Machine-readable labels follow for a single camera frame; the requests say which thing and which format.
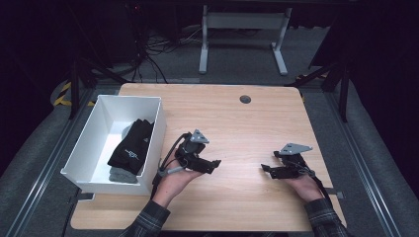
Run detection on person's right hand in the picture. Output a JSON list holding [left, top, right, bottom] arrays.
[[285, 174, 325, 203]]

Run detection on person's left hand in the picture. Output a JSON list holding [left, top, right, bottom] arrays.
[[151, 154, 206, 208]]

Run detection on dark cabinet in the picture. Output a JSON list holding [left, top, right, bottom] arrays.
[[98, 1, 146, 67]]

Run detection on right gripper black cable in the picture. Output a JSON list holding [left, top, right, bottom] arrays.
[[295, 161, 334, 202]]

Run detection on black tripod stand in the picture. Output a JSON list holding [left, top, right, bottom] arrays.
[[67, 55, 130, 120], [285, 58, 351, 123]]

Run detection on grey metal stand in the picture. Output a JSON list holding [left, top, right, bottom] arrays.
[[198, 4, 293, 76]]

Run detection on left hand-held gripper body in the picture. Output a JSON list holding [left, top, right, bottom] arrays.
[[174, 128, 210, 171]]

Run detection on white box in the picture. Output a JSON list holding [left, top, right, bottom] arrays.
[[59, 94, 168, 197]]

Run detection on black floor cables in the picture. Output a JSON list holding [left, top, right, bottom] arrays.
[[131, 26, 206, 84]]

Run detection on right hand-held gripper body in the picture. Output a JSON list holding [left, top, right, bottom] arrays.
[[273, 142, 315, 180]]

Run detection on aluminium floor rail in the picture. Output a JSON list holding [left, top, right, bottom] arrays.
[[324, 92, 402, 237], [5, 88, 97, 237]]

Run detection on yellow black striped tape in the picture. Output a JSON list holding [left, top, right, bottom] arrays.
[[53, 81, 97, 108]]

